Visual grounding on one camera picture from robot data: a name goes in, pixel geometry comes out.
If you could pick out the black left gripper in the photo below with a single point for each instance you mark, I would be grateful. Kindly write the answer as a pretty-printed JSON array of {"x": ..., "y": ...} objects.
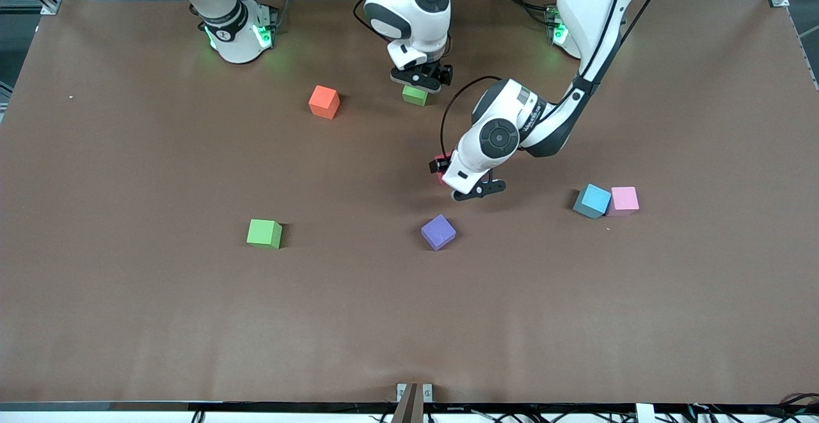
[{"x": 439, "y": 166}]

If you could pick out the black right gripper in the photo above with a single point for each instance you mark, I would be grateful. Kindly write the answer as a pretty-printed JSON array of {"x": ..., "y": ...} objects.
[{"x": 444, "y": 73}]

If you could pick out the green foam cube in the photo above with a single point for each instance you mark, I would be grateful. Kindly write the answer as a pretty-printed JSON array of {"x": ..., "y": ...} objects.
[
  {"x": 414, "y": 96},
  {"x": 264, "y": 233}
]

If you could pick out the red foam cube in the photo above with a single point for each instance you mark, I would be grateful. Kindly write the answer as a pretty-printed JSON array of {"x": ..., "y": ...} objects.
[{"x": 442, "y": 178}]

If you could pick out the purple foam cube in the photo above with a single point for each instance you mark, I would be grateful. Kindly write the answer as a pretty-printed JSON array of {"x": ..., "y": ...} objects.
[{"x": 438, "y": 231}]

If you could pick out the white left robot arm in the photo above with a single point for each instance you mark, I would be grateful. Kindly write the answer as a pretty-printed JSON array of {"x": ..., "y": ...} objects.
[{"x": 595, "y": 0}]

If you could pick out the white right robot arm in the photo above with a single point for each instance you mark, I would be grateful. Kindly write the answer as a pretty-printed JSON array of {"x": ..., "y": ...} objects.
[{"x": 409, "y": 32}]

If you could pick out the orange foam cube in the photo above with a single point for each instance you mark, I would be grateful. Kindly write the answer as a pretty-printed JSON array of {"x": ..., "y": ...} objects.
[{"x": 324, "y": 102}]

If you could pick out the blue foam cube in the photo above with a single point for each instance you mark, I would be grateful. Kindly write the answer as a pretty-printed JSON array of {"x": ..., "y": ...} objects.
[{"x": 592, "y": 201}]

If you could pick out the pink foam cube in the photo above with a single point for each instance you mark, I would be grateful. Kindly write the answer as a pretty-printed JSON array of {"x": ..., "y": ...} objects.
[{"x": 626, "y": 200}]

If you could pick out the large table cover sheet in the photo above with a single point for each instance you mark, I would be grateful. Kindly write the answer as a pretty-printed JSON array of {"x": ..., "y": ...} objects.
[{"x": 409, "y": 320}]

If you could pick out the small white box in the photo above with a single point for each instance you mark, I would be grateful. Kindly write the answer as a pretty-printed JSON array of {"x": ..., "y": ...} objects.
[{"x": 645, "y": 413}]

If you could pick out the small metal bracket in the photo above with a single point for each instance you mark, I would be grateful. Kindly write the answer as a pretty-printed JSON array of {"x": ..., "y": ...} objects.
[{"x": 401, "y": 392}]

